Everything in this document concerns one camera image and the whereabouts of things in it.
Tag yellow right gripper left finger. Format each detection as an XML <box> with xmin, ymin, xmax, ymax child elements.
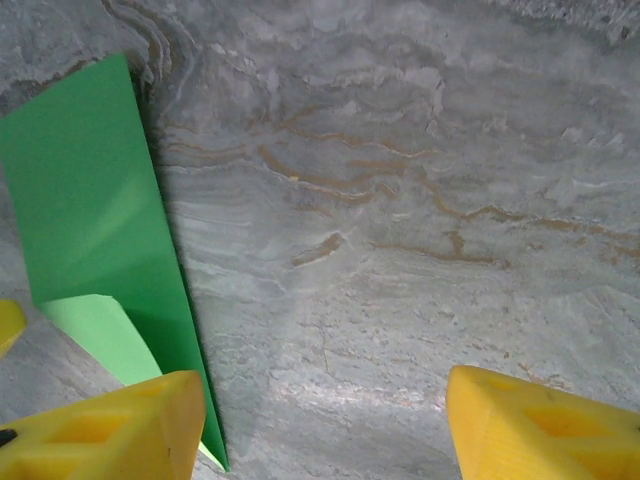
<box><xmin>0</xmin><ymin>369</ymin><xmax>207</xmax><ymax>480</ymax></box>

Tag green paper sheet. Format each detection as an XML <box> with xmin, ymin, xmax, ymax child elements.
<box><xmin>0</xmin><ymin>52</ymin><xmax>231</xmax><ymax>472</ymax></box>

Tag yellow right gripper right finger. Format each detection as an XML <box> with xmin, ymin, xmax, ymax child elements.
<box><xmin>444</xmin><ymin>364</ymin><xmax>640</xmax><ymax>480</ymax></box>

